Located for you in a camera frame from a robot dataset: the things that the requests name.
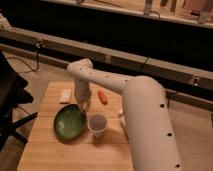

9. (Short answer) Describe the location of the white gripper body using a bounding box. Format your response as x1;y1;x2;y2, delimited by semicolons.
74;79;91;110

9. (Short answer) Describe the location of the green ceramic bowl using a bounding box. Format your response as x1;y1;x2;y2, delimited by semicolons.
53;104;87;141

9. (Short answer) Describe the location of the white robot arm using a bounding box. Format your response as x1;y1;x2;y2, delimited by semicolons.
67;59;183;171

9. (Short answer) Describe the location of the white sponge block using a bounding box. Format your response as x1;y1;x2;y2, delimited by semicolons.
59;89;71;104

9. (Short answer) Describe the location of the orange carrot toy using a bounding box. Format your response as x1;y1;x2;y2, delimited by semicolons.
98;91;108;105

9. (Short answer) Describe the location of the white paper cup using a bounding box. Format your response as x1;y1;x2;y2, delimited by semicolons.
87;114;107;137

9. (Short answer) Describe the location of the white plastic bottle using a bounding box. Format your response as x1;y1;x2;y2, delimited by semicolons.
118;110;127;131

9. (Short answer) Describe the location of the black chair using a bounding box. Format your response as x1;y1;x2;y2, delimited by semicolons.
0;50;37;151

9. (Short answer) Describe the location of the black cable on floor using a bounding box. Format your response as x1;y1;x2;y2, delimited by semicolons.
5;40;44;74

